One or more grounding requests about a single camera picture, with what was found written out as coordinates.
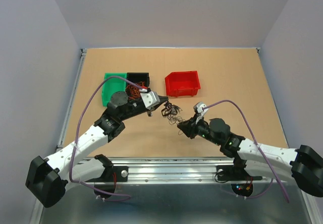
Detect black plastic bin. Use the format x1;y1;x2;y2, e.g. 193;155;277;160
126;73;150;99

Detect black and orange cables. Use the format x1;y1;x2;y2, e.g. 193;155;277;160
161;101;185;136

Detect aluminium mounting rail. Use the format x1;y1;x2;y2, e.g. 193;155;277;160
85;158;263;184

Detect orange cable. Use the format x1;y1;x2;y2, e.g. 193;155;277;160
125;81;148;101

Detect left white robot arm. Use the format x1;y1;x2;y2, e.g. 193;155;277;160
25;90;169;208

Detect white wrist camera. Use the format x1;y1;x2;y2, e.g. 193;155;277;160
140;90;160;110
193;101;208;124

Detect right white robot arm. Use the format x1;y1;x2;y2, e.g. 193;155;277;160
177;118;322;197

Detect red plastic bin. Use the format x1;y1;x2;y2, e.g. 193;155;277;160
165;71;201;97

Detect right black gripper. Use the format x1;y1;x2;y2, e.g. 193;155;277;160
177;114;221;146

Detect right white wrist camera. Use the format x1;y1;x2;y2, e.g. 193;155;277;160
193;101;208;124

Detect aluminium table side frame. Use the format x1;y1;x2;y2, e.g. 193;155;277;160
55;48;87;152

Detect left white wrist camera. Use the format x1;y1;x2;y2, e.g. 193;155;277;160
140;90;160;110

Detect green plastic bin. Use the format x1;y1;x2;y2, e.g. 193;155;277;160
101;78;127;107

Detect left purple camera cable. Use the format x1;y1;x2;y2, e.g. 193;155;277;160
68;75;148;201

